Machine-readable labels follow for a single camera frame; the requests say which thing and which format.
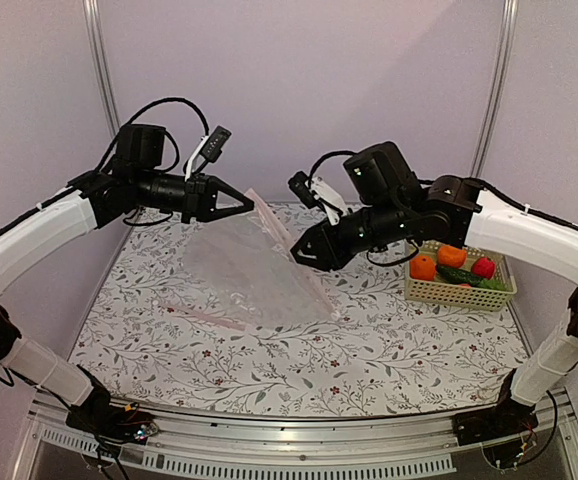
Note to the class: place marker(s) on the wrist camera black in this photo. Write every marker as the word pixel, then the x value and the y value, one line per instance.
pixel 316 193
pixel 207 151

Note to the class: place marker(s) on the beige perforated plastic basket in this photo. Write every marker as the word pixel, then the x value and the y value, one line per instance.
pixel 440 292

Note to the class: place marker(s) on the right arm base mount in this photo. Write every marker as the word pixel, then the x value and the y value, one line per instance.
pixel 506 417

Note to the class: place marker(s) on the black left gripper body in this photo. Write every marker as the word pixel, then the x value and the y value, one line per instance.
pixel 195 196

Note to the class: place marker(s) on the floral pattern table mat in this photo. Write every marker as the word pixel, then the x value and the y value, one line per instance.
pixel 157 333

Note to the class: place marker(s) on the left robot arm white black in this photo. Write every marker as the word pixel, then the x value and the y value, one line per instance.
pixel 90 202

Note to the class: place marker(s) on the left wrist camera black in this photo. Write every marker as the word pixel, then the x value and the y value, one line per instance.
pixel 207 151

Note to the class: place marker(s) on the right aluminium frame post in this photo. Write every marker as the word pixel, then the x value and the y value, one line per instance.
pixel 501 67

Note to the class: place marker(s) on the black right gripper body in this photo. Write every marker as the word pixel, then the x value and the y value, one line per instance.
pixel 342 251

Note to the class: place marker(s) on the green leafy vegetable toy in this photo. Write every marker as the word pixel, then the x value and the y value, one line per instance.
pixel 494 284

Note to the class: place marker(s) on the orange tangerine rear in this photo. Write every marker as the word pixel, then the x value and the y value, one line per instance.
pixel 451 256

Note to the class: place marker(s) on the orange tangerine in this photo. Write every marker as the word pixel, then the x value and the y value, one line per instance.
pixel 451 256
pixel 422 267

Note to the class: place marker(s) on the clear zip top bag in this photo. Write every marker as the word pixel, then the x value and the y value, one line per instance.
pixel 248 276

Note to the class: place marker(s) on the aluminium frame post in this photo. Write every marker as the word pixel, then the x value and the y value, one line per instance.
pixel 501 67
pixel 94 31

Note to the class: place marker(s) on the red strawberry toy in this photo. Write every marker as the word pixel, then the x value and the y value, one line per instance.
pixel 484 267

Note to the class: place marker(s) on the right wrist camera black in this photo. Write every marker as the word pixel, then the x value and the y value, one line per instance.
pixel 316 193

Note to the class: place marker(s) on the front aluminium rail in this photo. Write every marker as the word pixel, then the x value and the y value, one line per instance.
pixel 197 444

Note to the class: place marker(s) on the green cucumber toy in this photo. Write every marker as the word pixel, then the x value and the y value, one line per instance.
pixel 459 276

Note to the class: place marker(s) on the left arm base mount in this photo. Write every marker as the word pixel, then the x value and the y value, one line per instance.
pixel 118 424

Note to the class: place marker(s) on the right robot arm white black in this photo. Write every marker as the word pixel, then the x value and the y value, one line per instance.
pixel 457 211

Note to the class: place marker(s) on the orange tangerine front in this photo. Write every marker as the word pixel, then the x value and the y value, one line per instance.
pixel 422 267

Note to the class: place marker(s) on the left aluminium frame post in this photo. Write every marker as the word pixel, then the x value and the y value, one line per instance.
pixel 94 31

